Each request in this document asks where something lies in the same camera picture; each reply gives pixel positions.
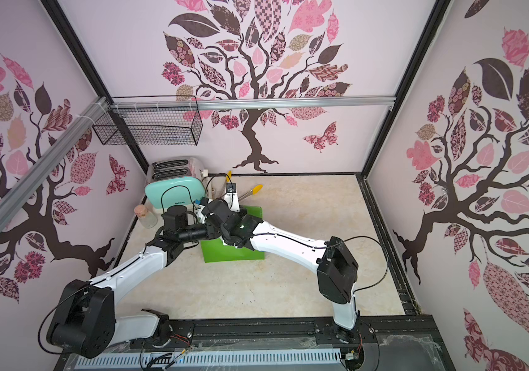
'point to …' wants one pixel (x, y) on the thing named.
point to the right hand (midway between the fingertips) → (226, 205)
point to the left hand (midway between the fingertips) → (232, 229)
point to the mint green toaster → (173, 182)
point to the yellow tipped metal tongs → (256, 189)
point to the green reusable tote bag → (214, 250)
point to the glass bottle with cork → (148, 219)
